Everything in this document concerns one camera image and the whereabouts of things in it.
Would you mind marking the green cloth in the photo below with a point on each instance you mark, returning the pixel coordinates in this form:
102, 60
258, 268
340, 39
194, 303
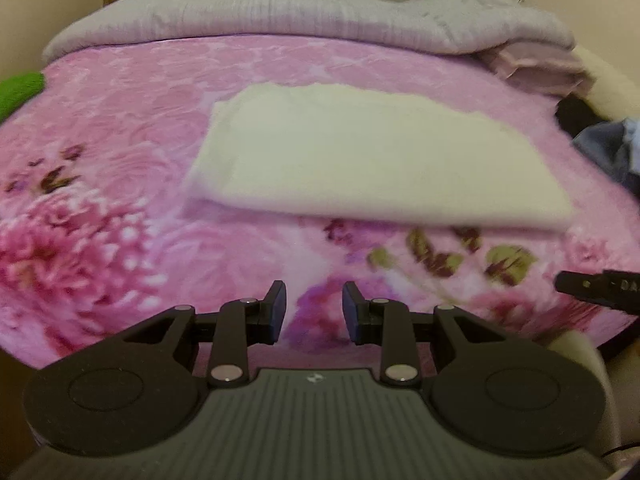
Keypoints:
15, 92

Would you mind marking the blue-grey cloth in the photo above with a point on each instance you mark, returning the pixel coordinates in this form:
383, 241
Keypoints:
607, 147

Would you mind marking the cream mattress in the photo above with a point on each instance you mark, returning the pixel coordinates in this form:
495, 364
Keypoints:
590, 385

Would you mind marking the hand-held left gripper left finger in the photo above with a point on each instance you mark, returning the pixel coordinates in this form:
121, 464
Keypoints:
278, 310

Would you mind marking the cream garment with blue stripe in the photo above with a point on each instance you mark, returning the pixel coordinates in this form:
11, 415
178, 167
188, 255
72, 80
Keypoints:
380, 155

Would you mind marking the pink floral blanket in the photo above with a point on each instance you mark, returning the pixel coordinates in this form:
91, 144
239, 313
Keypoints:
125, 210

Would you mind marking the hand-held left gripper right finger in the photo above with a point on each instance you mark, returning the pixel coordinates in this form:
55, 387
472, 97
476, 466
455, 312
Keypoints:
350, 310

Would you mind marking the dark cloth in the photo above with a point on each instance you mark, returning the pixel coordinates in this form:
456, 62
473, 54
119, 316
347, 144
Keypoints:
580, 112

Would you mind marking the pale pink folded cloth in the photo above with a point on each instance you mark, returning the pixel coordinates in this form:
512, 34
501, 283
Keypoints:
542, 70

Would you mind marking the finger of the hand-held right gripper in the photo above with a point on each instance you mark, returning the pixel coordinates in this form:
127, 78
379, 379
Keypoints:
600, 287

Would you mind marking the grey quilt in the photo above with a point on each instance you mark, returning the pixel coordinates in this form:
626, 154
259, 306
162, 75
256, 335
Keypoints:
280, 10

